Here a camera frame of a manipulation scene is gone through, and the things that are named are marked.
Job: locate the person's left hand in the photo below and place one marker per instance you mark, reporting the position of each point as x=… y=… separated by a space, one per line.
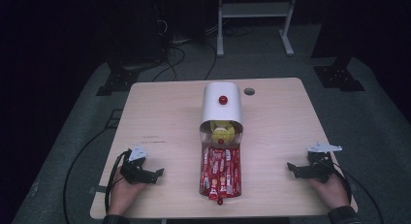
x=124 y=193

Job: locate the pile of red snack packets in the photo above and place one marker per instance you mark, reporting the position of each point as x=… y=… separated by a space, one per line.
x=221 y=174

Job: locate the person's right hand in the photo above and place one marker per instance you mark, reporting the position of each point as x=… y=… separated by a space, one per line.
x=329 y=191

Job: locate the white metal desk frame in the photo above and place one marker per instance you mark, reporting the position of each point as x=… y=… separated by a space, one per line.
x=255 y=10

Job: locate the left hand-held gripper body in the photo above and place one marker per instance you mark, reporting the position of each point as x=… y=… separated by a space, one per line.
x=135 y=172

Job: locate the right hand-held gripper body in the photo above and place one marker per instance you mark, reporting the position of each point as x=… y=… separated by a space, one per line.
x=320 y=167

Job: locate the yellow snack packet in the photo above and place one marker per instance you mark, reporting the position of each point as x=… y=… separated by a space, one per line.
x=223 y=131

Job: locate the black stand base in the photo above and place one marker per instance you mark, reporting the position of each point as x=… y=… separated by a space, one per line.
x=118 y=81
x=339 y=78

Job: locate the clear plastic snack container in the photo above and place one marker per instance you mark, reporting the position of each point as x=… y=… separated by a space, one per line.
x=206 y=143

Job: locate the white cylindrical dispenser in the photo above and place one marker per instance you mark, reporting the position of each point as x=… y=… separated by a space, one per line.
x=222 y=107

